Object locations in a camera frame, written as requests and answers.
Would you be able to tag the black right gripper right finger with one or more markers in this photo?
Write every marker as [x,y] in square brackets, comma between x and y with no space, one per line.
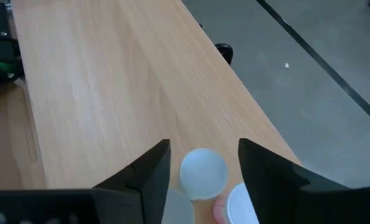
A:
[296,202]

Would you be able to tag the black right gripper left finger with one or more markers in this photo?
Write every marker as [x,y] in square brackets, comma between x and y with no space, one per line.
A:
[79,207]

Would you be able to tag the pink medicine bottle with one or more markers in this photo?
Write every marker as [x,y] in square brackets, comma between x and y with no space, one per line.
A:
[236,207]

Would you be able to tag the teal medicine bottle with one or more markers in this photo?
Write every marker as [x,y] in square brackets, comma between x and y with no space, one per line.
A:
[203,174]

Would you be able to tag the black clamp knob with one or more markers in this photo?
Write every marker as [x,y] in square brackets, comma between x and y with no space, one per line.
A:
[224,53]

